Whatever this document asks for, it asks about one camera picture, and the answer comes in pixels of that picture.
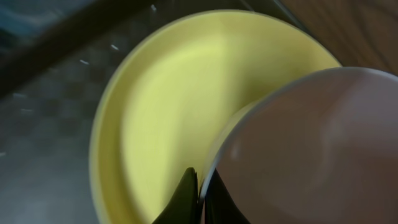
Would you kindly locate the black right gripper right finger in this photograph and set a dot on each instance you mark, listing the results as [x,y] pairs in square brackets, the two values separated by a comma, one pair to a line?
[219,206]

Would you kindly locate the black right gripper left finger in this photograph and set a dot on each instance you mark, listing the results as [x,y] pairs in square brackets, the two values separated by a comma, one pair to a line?
[182,206]

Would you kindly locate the yellow plate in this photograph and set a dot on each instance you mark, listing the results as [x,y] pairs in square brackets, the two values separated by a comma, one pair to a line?
[174,93]

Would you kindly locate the brown serving tray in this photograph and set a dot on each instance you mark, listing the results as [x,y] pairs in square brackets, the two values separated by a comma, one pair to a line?
[46,124]

